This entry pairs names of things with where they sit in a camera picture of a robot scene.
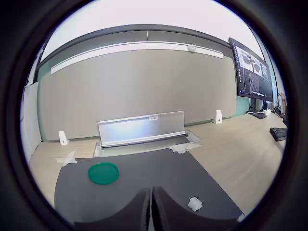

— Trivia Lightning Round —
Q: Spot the round green lid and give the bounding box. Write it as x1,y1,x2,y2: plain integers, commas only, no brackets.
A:
87,162,120,185

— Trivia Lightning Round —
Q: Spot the dark grey mat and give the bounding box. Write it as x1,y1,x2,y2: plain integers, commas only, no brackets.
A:
54,148,245,223

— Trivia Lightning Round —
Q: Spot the grey partition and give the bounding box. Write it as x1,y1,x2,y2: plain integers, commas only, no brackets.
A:
36,24,238,142

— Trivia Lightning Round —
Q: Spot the black keyboard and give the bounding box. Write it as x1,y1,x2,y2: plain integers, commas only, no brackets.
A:
269,127,288,142

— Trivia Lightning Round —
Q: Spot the white cabinet panel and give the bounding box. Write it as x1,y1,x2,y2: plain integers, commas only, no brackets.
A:
21,81,43,157

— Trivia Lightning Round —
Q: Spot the black computer screen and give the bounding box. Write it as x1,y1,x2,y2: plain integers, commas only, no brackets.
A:
228,37,275,103

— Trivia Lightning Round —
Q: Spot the silver cable duct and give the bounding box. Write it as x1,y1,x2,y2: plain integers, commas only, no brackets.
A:
92,110,202,158

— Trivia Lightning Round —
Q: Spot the white rail on partition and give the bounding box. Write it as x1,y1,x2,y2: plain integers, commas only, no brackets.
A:
50,41,224,75

